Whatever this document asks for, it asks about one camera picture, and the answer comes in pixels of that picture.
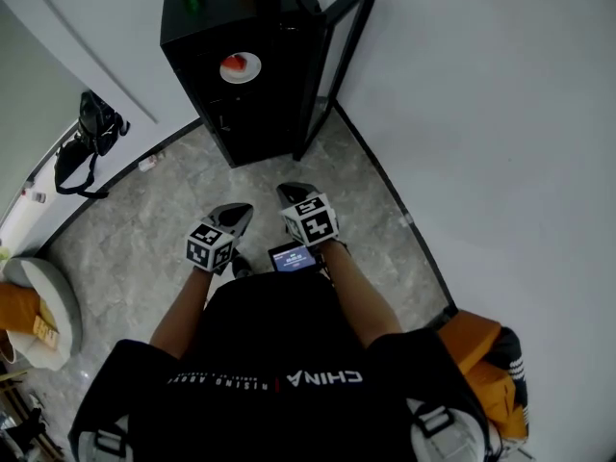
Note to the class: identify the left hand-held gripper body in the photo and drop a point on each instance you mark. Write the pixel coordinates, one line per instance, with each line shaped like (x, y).
(209, 248)

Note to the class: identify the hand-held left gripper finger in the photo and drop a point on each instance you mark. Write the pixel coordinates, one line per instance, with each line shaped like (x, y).
(245, 222)
(223, 213)

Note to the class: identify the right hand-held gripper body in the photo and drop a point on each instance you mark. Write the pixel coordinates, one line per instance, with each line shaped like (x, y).
(313, 222)

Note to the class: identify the white round plate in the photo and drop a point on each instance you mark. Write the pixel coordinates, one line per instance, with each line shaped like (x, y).
(250, 72)

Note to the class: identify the red watermelon slice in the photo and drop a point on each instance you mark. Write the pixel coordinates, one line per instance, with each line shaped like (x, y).
(235, 63)

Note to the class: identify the black mini fridge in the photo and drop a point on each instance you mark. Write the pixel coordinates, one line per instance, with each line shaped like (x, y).
(212, 27)

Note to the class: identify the person's right forearm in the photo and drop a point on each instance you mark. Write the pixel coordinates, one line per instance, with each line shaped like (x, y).
(361, 296)

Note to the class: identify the person's left forearm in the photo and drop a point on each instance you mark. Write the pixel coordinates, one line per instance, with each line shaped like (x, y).
(185, 311)

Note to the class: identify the black shoulder bag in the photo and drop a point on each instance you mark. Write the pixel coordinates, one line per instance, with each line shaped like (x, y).
(96, 123)

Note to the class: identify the person's left shoe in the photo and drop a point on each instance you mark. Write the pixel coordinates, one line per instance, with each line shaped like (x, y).
(242, 267)

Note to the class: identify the small black monitor screen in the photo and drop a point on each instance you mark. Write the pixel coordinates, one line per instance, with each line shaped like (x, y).
(293, 260)

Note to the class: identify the small white bottle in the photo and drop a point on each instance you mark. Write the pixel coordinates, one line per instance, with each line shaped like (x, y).
(148, 163)

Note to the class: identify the person's black t-shirt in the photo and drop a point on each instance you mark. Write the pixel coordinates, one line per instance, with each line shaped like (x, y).
(269, 344)

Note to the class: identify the round grey white pouffe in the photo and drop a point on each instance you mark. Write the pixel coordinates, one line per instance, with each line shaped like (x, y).
(62, 301)

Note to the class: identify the yellow cardboard box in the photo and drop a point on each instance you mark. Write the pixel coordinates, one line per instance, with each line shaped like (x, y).
(45, 327)

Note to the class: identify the small clear plastic bottle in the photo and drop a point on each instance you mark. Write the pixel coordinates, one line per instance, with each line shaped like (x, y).
(34, 196)

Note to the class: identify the orange cushion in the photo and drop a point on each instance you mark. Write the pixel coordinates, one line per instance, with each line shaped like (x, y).
(17, 308)

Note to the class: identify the black jacket with white stripes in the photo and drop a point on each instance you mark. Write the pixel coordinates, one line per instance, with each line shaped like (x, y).
(512, 354)

